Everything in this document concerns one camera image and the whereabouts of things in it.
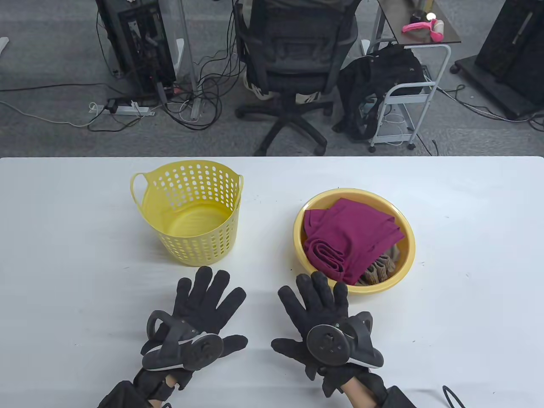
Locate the black computer tower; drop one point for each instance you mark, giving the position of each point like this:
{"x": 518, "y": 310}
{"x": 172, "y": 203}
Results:
{"x": 140, "y": 46}

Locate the black round device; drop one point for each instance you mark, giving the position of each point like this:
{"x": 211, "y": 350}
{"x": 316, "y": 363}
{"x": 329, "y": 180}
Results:
{"x": 418, "y": 16}

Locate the person's right hand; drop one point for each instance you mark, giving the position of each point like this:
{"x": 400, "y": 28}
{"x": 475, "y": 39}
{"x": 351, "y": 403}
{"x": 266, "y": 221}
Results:
{"x": 323, "y": 306}

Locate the yellow plastic basin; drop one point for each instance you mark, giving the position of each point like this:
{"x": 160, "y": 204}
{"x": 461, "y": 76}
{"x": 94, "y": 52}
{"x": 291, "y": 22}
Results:
{"x": 403, "y": 255}

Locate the black bag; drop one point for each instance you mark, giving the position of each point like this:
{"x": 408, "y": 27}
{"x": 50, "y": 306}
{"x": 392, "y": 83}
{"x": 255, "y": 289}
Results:
{"x": 374, "y": 80}

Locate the magenta shorts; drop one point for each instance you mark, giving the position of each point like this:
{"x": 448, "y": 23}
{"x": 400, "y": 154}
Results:
{"x": 348, "y": 233}

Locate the grey desk leg post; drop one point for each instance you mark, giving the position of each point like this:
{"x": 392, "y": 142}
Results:
{"x": 187, "y": 51}

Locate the person's left hand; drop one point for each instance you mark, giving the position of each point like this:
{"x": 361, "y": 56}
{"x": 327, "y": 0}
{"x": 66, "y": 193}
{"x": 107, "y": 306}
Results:
{"x": 208, "y": 297}

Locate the grey VR controller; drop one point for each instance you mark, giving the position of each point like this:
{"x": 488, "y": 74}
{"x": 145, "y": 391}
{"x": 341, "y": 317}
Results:
{"x": 327, "y": 344}
{"x": 199, "y": 350}

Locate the white power strip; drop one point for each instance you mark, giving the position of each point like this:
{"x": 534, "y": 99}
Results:
{"x": 127, "y": 110}

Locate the white flat object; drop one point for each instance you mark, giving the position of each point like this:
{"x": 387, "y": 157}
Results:
{"x": 3, "y": 44}

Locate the black wheeled cabinet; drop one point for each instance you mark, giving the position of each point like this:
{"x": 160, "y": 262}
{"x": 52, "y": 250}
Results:
{"x": 510, "y": 51}

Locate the pink plastic tool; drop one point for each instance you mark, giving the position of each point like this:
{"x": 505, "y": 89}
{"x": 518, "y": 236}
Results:
{"x": 418, "y": 26}

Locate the yellow perforated plastic basket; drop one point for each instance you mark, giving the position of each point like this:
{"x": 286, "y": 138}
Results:
{"x": 191, "y": 221}

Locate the person's left forearm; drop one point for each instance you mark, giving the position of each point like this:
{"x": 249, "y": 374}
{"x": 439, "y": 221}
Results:
{"x": 171, "y": 378}

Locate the black mesh office chair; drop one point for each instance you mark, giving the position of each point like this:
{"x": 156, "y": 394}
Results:
{"x": 293, "y": 51}

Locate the brown shorts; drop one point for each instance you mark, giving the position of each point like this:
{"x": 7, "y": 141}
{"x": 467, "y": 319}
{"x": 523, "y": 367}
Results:
{"x": 382, "y": 265}

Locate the black forearm brace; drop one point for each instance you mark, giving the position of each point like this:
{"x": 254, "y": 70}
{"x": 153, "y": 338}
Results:
{"x": 123, "y": 395}

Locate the white cart with brown top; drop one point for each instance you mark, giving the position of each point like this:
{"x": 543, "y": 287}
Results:
{"x": 395, "y": 17}

